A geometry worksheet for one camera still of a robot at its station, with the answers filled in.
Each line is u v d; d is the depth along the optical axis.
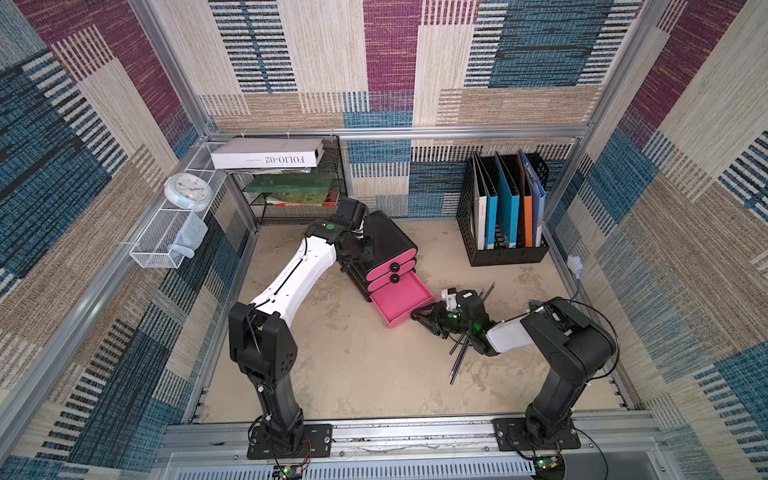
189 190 0.75
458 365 0.85
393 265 0.88
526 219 0.93
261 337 0.46
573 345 0.48
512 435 0.73
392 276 0.92
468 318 0.76
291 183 0.96
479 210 0.89
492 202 0.85
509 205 0.89
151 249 0.66
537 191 0.88
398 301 0.94
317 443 0.73
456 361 0.86
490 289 1.02
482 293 0.99
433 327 0.84
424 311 0.90
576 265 0.78
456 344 0.89
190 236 0.68
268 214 1.20
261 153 0.79
